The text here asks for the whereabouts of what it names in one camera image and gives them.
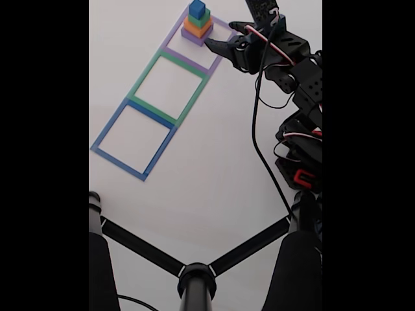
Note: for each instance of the green tape square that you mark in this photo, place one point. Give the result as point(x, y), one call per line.
point(142, 76)

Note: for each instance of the purple tape square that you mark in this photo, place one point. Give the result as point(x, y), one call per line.
point(173, 35)

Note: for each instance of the orange cube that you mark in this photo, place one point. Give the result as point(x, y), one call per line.
point(193, 29)

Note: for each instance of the black tripod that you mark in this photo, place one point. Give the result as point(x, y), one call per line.
point(196, 285)

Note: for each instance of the black gripper camera board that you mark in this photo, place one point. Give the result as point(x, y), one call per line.
point(264, 11)

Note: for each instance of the blue tape square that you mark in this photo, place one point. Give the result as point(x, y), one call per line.
point(108, 128)

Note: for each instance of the red table clamp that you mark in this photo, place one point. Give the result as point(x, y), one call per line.
point(303, 178)

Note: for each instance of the small blue cube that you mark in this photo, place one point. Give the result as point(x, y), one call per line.
point(196, 8)

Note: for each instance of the green cube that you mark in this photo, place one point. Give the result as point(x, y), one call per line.
point(196, 21)

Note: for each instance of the large purple cube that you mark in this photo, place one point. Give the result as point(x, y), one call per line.
point(194, 40)

